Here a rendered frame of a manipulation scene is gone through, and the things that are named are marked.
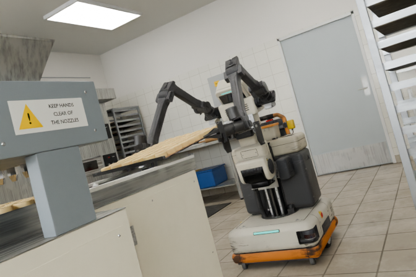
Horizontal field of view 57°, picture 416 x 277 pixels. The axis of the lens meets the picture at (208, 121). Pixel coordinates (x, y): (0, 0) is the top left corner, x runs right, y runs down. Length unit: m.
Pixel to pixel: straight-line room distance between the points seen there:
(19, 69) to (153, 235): 0.71
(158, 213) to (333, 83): 4.48
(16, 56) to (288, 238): 2.05
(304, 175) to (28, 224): 2.14
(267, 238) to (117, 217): 1.79
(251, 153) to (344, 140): 3.16
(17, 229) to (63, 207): 0.15
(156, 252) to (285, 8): 4.87
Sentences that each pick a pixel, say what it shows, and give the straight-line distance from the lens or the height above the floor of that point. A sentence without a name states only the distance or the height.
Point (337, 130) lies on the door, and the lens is 5.69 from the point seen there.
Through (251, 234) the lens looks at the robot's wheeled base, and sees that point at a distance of 2.75.
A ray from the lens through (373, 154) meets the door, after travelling 5.67.
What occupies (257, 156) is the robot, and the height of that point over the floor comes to 0.74.
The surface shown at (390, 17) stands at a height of 1.23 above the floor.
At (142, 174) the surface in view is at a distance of 1.44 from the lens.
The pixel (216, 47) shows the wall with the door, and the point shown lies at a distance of 6.28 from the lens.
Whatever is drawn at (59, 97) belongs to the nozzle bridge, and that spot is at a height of 1.14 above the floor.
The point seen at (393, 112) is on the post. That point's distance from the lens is 1.71.
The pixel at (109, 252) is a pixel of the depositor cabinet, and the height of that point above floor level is 0.75.
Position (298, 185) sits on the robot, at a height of 0.46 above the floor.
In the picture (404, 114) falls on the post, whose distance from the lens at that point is 2.16.
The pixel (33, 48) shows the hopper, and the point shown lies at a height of 1.29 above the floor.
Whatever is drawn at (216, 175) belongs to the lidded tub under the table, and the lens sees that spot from 5.82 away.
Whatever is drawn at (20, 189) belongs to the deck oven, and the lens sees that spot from 5.07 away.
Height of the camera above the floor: 0.96
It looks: 2 degrees up
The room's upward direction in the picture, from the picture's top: 15 degrees counter-clockwise
